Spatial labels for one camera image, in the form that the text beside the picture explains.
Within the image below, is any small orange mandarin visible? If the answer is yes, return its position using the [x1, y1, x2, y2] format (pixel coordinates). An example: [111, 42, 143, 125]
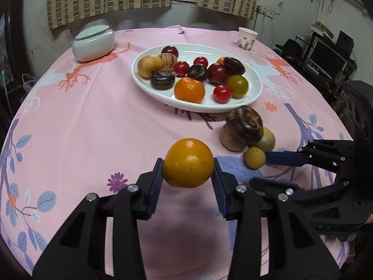
[174, 77, 205, 104]

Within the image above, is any small tan round fruit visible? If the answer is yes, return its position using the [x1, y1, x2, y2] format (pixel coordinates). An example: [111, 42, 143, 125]
[244, 147, 266, 169]

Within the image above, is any dark water chestnut top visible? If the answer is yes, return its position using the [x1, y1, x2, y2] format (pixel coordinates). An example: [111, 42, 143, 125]
[226, 105, 264, 144]

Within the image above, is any white lidded ceramic jar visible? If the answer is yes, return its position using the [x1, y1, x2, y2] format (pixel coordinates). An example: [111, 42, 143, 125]
[72, 25, 116, 62]

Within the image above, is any tan potato-like fruit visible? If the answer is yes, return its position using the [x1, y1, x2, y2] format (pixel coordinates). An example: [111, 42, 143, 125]
[137, 55, 162, 78]

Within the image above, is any dark red plum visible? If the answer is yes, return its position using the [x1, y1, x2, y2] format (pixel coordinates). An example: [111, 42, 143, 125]
[207, 63, 228, 85]
[161, 45, 179, 58]

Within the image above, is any orange-yellow tomato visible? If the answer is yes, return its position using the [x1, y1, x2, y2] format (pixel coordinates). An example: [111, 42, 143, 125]
[162, 138, 214, 188]

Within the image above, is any wall power outlet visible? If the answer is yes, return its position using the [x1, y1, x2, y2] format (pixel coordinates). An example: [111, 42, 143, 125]
[256, 5, 275, 19]

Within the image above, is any patterned paper cup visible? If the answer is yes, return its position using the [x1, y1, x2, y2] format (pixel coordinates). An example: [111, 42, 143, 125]
[238, 27, 258, 51]

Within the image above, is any striped pepino melon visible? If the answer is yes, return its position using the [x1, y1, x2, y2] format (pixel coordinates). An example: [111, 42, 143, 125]
[158, 53, 178, 71]

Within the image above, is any green-yellow citrus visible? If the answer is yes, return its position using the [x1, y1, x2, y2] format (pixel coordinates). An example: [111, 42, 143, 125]
[226, 75, 249, 99]

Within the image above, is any white oval plate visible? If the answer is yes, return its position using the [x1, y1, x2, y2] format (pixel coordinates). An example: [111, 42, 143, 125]
[131, 43, 263, 113]

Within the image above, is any dark red plum back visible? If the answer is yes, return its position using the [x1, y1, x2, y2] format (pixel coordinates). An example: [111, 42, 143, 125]
[161, 45, 179, 58]

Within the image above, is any dark water chestnut front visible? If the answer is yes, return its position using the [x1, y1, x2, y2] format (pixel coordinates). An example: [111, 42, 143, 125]
[187, 64, 208, 82]

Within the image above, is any large orange mandarin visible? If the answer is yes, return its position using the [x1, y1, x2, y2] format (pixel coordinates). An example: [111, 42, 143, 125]
[217, 57, 225, 64]

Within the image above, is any dark water chestnut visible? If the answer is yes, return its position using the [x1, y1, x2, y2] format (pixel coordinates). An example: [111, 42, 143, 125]
[187, 64, 208, 82]
[223, 57, 245, 76]
[150, 71, 176, 90]
[226, 105, 264, 144]

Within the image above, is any red cherry tomato front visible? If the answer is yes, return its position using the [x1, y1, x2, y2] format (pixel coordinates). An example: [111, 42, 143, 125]
[213, 85, 232, 104]

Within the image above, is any red cherry tomato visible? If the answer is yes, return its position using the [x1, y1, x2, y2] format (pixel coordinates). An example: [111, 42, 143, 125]
[193, 56, 209, 68]
[213, 85, 232, 104]
[174, 61, 190, 77]

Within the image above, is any dark red plum front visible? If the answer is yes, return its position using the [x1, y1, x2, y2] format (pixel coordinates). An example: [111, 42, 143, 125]
[207, 63, 228, 85]

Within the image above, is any computer monitor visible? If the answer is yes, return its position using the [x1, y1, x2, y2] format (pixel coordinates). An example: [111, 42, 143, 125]
[305, 37, 348, 82]

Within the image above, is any pink floral tablecloth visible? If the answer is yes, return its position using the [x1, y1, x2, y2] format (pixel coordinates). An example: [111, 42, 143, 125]
[1, 25, 350, 275]

